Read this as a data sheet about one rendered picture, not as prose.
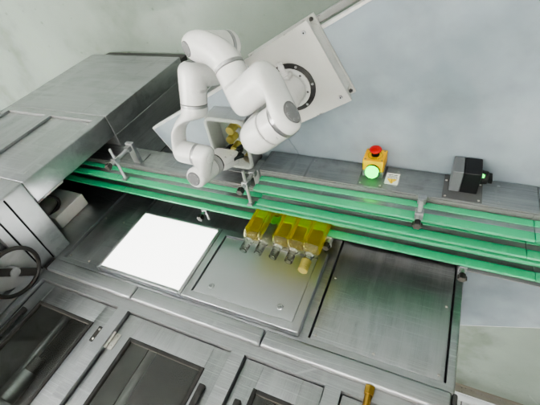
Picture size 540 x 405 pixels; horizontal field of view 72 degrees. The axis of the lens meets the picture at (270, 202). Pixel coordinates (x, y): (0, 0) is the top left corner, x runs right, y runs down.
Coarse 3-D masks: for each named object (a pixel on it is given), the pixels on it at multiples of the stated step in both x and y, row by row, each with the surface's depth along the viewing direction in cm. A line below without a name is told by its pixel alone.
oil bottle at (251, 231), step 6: (258, 210) 142; (252, 216) 140; (258, 216) 140; (264, 216) 139; (252, 222) 138; (258, 222) 138; (246, 228) 136; (252, 228) 136; (258, 228) 136; (246, 234) 135; (252, 234) 134; (252, 240) 135
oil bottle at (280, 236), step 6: (288, 216) 137; (294, 216) 137; (282, 222) 135; (288, 222) 135; (294, 222) 135; (276, 228) 134; (282, 228) 133; (288, 228) 133; (276, 234) 132; (282, 234) 131; (288, 234) 131; (276, 240) 130; (282, 240) 129; (282, 246) 130
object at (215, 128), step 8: (208, 120) 137; (216, 120) 135; (224, 120) 134; (232, 120) 133; (208, 128) 141; (216, 128) 145; (224, 128) 147; (208, 136) 143; (216, 136) 146; (224, 136) 150; (216, 144) 148; (224, 144) 152; (248, 152) 140; (240, 160) 150; (248, 168) 146
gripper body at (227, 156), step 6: (216, 150) 140; (222, 150) 140; (228, 150) 140; (234, 150) 140; (222, 156) 135; (228, 156) 136; (234, 156) 138; (228, 162) 135; (234, 162) 138; (228, 168) 136
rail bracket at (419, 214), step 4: (416, 196) 118; (420, 196) 116; (424, 196) 116; (420, 200) 109; (424, 200) 115; (420, 204) 109; (424, 204) 116; (416, 208) 113; (420, 208) 110; (416, 212) 112; (420, 212) 111; (416, 216) 111; (420, 216) 111; (416, 220) 109; (420, 220) 110; (412, 224) 110; (416, 224) 109; (420, 224) 109; (416, 228) 110
